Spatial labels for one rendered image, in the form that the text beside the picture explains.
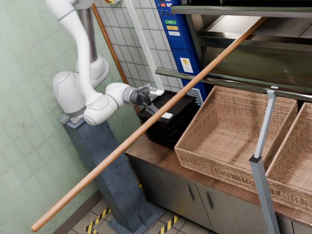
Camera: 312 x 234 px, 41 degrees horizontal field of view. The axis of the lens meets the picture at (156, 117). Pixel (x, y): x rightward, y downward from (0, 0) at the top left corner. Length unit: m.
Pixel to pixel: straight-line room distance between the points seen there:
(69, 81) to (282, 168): 1.26
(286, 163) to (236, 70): 0.60
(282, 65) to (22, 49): 1.59
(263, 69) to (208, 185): 0.70
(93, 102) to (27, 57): 0.90
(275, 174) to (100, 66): 1.16
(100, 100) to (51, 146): 1.06
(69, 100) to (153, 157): 0.64
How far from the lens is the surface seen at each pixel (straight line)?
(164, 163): 2.60
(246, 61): 2.41
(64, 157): 3.15
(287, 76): 2.30
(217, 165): 2.28
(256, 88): 1.92
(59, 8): 2.10
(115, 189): 2.82
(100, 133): 2.60
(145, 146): 2.80
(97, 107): 2.07
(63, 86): 2.44
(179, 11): 2.29
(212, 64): 2.12
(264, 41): 2.26
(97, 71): 2.52
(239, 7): 2.05
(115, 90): 2.14
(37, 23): 2.88
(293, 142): 2.28
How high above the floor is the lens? 2.22
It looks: 33 degrees down
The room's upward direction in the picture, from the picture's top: 22 degrees counter-clockwise
